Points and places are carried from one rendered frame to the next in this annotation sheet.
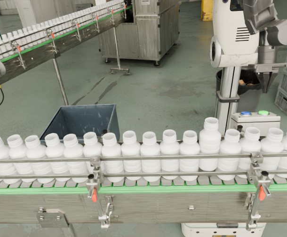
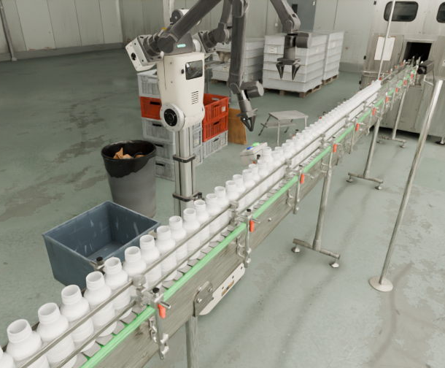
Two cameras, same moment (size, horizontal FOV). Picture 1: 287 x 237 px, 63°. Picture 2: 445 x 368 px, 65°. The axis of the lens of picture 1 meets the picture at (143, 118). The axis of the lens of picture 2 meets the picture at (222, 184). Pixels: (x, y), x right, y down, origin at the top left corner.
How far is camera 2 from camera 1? 110 cm
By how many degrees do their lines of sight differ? 53
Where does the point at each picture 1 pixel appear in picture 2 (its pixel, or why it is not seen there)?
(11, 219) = (173, 329)
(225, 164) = (276, 175)
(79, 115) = (68, 235)
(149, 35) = not seen: outside the picture
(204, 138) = (268, 161)
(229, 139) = (276, 156)
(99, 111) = (92, 217)
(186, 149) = (264, 172)
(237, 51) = (194, 112)
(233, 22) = (188, 89)
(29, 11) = not seen: outside the picture
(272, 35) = (252, 91)
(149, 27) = not seen: outside the picture
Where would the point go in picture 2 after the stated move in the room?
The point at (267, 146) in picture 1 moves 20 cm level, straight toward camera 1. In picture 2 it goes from (287, 155) to (316, 171)
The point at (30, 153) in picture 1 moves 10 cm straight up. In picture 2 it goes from (194, 225) to (193, 196)
